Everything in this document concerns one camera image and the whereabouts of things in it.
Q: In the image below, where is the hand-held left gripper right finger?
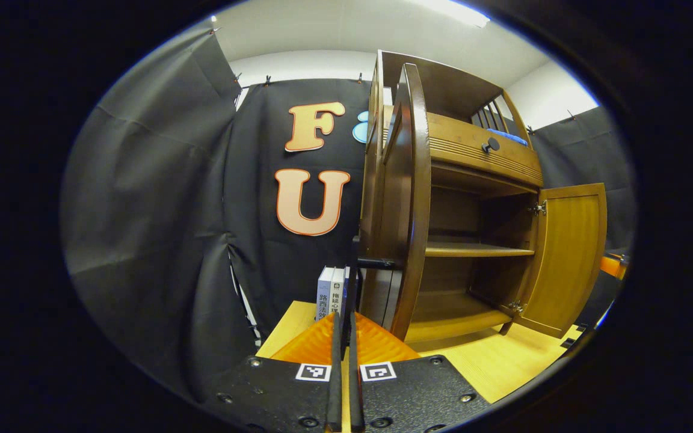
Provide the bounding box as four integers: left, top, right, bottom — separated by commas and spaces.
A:
346, 312, 493, 433

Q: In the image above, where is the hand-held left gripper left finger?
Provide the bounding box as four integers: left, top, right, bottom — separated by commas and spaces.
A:
205, 312, 344, 433

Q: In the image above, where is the wooden cabinet door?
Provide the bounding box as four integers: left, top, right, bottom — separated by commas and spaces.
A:
356, 63, 433, 341
515, 183, 608, 339

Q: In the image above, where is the wooden double-door shoe cabinet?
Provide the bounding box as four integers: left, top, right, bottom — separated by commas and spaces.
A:
356, 50, 609, 343

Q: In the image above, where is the wooden inner cabinet shelf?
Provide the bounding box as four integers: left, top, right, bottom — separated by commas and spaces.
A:
425, 242, 535, 259

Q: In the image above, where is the pale blue book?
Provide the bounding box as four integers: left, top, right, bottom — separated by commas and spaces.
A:
316, 266, 336, 322

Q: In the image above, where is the folded blue towel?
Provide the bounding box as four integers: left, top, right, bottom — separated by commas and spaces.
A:
488, 128, 529, 147

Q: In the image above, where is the wooden drawer with black knob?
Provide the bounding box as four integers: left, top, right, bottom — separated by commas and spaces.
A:
383, 105, 544, 187

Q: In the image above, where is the black backdrop cloth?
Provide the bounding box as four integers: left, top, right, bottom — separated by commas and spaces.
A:
61, 30, 637, 398

